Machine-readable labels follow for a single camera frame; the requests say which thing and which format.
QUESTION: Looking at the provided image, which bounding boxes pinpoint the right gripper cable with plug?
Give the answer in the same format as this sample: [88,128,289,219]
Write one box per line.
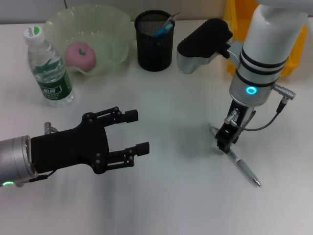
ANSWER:
[224,83,297,132]

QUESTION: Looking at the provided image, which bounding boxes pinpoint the black mesh pen holder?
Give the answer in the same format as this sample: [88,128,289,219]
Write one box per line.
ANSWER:
[134,9,176,72]

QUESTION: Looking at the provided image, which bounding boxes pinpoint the pink toy peach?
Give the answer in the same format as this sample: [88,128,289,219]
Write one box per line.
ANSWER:
[65,41,96,72]

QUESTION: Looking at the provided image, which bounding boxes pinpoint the silver connector stud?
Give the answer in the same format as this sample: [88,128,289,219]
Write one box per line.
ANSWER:
[43,121,59,134]

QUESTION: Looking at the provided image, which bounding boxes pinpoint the grey click pen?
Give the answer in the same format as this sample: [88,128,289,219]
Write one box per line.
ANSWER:
[209,124,262,188]

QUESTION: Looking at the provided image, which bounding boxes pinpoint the translucent green fruit bowl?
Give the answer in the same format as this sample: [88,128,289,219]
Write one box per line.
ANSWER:
[43,4,137,76]

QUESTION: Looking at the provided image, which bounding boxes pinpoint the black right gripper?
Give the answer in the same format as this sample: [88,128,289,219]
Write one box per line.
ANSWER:
[216,100,257,153]

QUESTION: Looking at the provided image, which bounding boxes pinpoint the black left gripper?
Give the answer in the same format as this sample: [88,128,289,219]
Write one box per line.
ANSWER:
[31,106,150,175]

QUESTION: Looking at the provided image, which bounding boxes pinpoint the blue capped scissors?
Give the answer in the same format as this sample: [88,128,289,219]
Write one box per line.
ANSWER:
[153,21,176,38]

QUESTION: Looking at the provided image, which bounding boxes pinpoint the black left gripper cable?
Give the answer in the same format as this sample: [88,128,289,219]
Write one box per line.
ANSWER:
[14,170,56,188]

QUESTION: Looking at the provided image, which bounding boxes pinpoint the yellow plastic bin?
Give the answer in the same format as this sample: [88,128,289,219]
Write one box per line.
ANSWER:
[223,0,307,78]

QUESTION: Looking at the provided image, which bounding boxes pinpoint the clear green-label water bottle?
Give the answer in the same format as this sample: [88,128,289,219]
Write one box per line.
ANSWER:
[23,25,74,108]

